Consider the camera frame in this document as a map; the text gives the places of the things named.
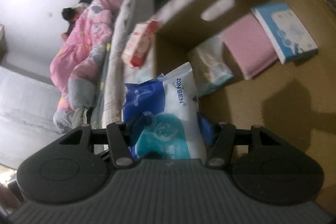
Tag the white striped rolled blanket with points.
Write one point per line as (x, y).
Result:
(131, 13)

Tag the blue white mask box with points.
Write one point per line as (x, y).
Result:
(289, 37)

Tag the red tissue pack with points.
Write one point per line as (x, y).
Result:
(139, 43)

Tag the blue white wipes pack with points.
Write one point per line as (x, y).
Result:
(162, 115)

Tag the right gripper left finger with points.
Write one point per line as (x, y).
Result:
(118, 135)

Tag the person with dark hair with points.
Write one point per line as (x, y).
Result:
(71, 14)

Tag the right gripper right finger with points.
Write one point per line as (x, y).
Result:
(220, 137)

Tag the clear packaged cloth bag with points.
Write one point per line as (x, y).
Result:
(209, 69)

